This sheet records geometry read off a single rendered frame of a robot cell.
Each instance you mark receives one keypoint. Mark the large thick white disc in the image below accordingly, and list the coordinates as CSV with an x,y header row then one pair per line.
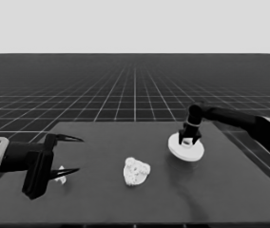
x,y
185,155

